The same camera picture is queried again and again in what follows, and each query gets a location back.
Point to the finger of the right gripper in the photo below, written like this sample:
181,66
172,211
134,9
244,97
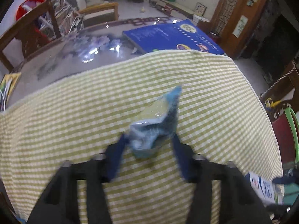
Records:
286,180

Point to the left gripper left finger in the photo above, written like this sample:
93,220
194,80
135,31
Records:
58,203

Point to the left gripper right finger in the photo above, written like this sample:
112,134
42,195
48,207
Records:
239,202

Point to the blue wrapper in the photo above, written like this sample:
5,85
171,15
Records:
155,124

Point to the red green trash bin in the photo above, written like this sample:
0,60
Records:
286,131

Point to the carved wooden chair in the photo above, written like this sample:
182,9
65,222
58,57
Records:
285,89

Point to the blue book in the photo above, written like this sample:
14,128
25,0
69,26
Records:
181,35

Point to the dark wooden chair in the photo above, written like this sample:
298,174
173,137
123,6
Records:
26,31

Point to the red bag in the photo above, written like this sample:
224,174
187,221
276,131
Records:
26,6

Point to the wooden sofa with cushions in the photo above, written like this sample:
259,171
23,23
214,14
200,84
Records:
95,12

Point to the tv cabinet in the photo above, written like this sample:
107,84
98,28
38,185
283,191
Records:
173,9

